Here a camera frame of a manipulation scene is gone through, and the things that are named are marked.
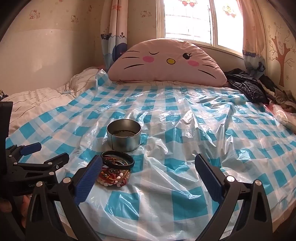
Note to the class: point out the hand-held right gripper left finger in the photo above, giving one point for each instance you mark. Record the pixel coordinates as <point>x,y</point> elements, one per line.
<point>86,180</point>

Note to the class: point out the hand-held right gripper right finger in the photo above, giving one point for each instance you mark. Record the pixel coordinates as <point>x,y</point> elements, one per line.
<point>208,177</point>

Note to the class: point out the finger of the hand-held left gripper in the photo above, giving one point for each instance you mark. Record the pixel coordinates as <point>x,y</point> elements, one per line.
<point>53,163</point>
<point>30,148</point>

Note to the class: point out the round metal tin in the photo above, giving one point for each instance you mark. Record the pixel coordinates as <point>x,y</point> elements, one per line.
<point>124,141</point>

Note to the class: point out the person's left hand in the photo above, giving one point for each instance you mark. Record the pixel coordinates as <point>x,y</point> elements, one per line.
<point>5,207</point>

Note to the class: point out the white quilt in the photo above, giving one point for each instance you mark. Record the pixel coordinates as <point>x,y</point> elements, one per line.
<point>34,104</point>

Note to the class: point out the blue checkered plastic sheet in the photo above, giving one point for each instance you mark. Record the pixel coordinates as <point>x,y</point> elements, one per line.
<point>161,115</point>

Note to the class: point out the clear plastic bag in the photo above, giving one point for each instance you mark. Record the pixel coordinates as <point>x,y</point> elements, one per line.
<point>282,115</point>

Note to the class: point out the black puffer jacket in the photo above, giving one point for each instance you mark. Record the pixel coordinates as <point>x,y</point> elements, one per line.
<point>249,88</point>

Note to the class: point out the pile of clothes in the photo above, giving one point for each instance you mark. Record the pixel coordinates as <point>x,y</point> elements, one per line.
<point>282,97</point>

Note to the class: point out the pink cat face pillow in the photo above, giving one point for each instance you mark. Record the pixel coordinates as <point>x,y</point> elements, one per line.
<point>161,69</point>

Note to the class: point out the blue whale print curtain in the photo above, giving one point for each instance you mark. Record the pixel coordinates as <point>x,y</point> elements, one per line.
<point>113,34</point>

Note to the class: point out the pink and blue curtain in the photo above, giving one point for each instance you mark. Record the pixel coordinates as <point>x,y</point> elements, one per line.
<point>252,34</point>

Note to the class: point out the white wardrobe with tree decal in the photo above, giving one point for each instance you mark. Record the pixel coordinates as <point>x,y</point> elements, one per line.
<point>282,46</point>

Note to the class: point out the window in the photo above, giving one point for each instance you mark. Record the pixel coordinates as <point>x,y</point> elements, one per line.
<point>185,23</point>

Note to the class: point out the cartoon window sticker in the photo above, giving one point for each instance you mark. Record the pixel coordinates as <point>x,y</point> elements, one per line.
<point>187,3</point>
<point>229,11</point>

